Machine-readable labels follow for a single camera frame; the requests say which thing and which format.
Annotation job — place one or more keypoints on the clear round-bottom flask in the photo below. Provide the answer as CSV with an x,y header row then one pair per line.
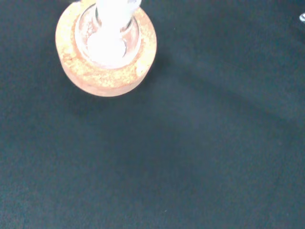
x,y
107,43

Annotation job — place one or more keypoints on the clear glass weighing funnel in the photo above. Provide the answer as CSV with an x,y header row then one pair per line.
x,y
302,17

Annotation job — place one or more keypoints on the black bench cloth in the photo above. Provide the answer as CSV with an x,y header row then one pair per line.
x,y
181,152

